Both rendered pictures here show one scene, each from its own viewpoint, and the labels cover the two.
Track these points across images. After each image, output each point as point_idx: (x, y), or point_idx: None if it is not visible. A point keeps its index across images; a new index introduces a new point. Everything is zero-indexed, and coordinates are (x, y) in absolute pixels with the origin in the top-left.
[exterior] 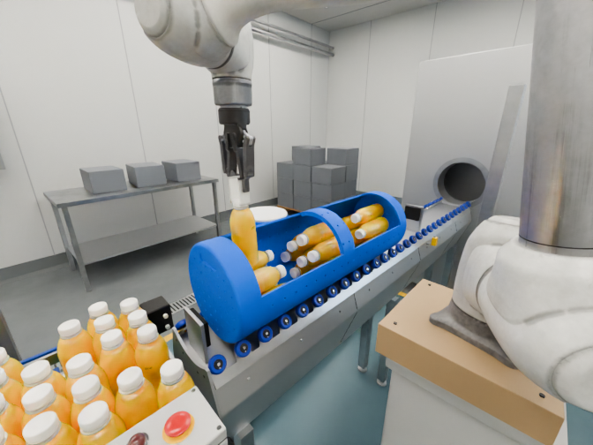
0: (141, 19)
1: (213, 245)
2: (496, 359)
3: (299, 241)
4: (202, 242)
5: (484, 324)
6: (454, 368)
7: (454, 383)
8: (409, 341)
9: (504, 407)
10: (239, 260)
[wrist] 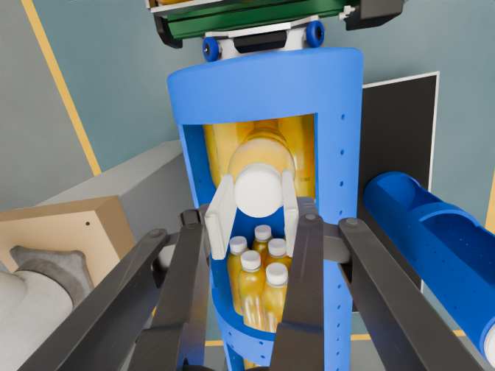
0: None
1: (246, 74)
2: (26, 246)
3: (278, 268)
4: (289, 59)
5: (23, 269)
6: (34, 215)
7: (46, 208)
8: (65, 213)
9: (15, 213)
10: (191, 108)
